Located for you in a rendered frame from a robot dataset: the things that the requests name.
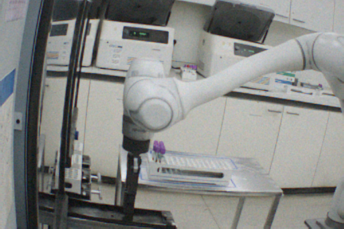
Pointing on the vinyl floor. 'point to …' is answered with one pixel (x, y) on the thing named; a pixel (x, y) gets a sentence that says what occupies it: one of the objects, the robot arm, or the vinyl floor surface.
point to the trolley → (259, 183)
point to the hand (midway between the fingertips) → (129, 201)
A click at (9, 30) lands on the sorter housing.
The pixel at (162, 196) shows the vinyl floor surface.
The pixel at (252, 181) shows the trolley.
